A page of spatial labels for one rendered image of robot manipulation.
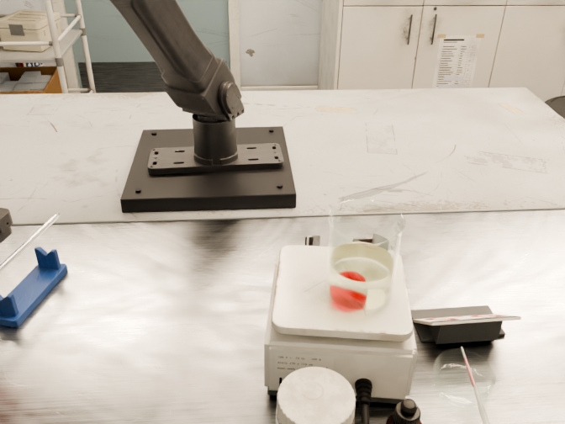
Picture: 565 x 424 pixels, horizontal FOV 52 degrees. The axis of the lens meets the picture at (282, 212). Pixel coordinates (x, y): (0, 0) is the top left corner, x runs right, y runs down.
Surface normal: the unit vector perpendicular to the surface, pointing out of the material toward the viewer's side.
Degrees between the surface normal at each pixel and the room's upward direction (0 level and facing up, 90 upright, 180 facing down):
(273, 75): 90
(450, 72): 89
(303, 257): 0
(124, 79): 90
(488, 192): 0
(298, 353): 90
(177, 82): 126
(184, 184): 1
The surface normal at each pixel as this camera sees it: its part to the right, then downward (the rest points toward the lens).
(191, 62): 0.82, 0.23
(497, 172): 0.01, -0.84
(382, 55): 0.07, 0.54
